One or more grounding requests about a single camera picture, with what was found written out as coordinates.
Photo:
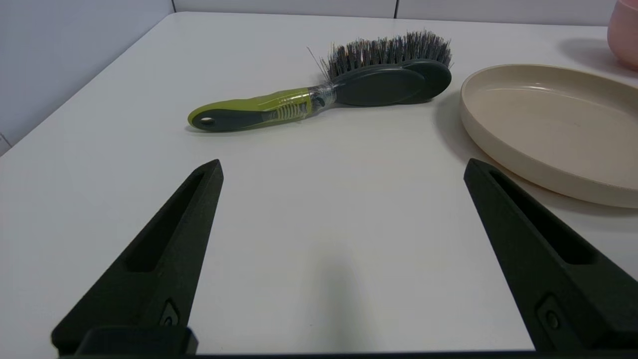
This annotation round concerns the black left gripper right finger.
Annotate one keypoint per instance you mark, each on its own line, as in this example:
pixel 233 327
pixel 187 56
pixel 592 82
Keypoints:
pixel 543 259

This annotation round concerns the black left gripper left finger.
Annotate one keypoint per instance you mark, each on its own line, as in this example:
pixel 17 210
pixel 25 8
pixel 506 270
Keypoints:
pixel 159 259

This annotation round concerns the green grey bristle brush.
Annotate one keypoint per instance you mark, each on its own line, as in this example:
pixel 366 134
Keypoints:
pixel 379 85

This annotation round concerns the beige round plate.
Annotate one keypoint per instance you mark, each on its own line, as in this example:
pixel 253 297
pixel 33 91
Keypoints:
pixel 548 124

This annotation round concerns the pink bowl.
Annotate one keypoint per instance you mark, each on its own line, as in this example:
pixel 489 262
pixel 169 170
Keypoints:
pixel 625 35

